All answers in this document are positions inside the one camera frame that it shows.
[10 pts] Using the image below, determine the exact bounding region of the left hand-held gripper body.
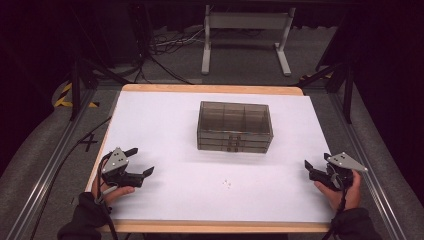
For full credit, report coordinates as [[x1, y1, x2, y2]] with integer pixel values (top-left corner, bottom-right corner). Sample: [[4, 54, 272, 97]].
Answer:
[[100, 147, 144, 188]]

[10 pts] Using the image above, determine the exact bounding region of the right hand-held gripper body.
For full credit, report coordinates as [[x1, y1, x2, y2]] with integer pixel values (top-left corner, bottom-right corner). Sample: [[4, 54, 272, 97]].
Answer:
[[311, 151, 369, 193]]

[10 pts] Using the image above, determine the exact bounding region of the transparent grey drawer cabinet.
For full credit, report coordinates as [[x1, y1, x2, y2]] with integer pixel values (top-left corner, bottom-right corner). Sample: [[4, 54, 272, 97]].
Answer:
[[196, 100, 274, 154]]

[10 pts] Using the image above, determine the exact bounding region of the person's left hand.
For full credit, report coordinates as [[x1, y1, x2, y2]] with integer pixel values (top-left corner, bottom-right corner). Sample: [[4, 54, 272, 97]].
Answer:
[[90, 173, 136, 206]]

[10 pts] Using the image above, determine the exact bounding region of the person's right hand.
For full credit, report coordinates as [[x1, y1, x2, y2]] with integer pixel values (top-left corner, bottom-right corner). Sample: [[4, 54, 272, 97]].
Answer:
[[313, 169, 363, 212]]

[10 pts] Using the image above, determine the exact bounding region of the white paper sheet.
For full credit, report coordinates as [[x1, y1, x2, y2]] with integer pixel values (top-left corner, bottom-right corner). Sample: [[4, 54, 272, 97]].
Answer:
[[99, 90, 335, 224]]

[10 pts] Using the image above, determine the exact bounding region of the black metal stand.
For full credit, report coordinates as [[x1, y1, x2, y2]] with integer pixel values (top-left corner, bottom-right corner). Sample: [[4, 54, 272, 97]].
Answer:
[[68, 56, 132, 122], [292, 59, 355, 125]]

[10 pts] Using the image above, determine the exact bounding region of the yellow black hazard tape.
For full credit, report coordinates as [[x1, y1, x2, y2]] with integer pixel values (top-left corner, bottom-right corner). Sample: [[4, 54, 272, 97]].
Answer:
[[53, 82, 100, 109]]

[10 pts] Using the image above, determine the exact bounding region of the wooden table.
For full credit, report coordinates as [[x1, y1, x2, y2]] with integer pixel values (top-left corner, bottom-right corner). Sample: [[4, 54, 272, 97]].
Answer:
[[84, 83, 332, 234]]

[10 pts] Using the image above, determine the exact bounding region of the aluminium floor rail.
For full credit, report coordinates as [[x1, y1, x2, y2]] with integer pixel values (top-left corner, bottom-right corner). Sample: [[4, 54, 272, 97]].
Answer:
[[5, 88, 98, 240], [328, 91, 408, 240]]

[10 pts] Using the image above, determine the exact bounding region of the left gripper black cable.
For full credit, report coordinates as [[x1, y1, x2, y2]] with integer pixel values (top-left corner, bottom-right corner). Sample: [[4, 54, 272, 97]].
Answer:
[[95, 151, 118, 240]]

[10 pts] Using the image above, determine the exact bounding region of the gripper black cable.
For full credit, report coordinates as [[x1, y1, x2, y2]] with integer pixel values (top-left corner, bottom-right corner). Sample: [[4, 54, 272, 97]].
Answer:
[[321, 166, 349, 240], [95, 151, 118, 240]]

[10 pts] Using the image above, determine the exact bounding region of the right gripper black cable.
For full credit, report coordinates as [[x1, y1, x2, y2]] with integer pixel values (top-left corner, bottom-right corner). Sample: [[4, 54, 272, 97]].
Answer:
[[321, 166, 349, 240]]

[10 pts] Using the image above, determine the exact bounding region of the black floor cable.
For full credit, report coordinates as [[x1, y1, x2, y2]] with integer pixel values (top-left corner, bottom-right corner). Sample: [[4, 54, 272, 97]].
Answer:
[[29, 115, 113, 240]]

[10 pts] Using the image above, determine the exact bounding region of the bundle of floor cables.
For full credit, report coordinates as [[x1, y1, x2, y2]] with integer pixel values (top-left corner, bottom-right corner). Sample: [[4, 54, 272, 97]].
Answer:
[[148, 28, 206, 56]]

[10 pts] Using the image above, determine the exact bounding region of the white metal desk frame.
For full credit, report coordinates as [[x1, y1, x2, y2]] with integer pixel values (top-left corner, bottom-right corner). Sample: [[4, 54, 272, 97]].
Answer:
[[200, 4, 297, 77]]

